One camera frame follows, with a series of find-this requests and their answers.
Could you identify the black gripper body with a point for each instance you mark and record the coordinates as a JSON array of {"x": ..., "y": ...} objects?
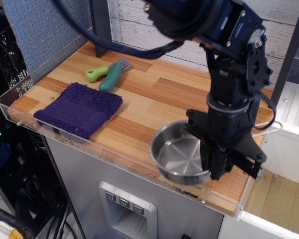
[{"x": 233, "y": 130}]

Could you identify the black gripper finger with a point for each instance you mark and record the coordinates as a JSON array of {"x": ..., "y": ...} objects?
[
  {"x": 215, "y": 158},
  {"x": 253, "y": 169}
]

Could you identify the steel pan with wire handle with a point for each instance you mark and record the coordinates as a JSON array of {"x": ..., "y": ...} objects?
[{"x": 176, "y": 152}]

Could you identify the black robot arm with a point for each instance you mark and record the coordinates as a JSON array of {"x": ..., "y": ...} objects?
[{"x": 234, "y": 40}]

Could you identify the clear acrylic counter guard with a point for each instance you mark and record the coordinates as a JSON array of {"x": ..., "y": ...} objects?
[{"x": 149, "y": 103}]

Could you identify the white drainboard sink unit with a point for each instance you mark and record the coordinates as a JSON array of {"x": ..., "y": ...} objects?
[{"x": 282, "y": 147}]

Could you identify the grey cabinet with dispenser panel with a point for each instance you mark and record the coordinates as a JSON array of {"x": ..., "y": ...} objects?
[{"x": 113, "y": 203}]

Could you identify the purple terry cloth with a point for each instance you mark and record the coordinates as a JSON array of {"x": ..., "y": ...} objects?
[{"x": 80, "y": 110}]

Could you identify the blue fabric partition panel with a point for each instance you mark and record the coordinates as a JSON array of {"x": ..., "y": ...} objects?
[{"x": 44, "y": 37}]

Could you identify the black plastic crate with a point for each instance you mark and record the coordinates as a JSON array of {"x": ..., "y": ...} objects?
[{"x": 12, "y": 65}]

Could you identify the black vertical post right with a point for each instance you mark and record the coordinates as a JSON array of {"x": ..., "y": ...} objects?
[{"x": 286, "y": 66}]

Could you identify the black vertical post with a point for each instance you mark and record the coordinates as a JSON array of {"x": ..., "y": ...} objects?
[
  {"x": 99, "y": 11},
  {"x": 286, "y": 66}
]

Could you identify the grey spatula dark green handle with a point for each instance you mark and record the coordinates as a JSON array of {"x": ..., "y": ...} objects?
[{"x": 114, "y": 75}]

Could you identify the light green plastic handle tool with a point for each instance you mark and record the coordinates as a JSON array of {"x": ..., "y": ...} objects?
[{"x": 93, "y": 75}]

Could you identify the black vertical post left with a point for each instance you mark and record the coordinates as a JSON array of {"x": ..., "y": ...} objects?
[{"x": 99, "y": 11}]

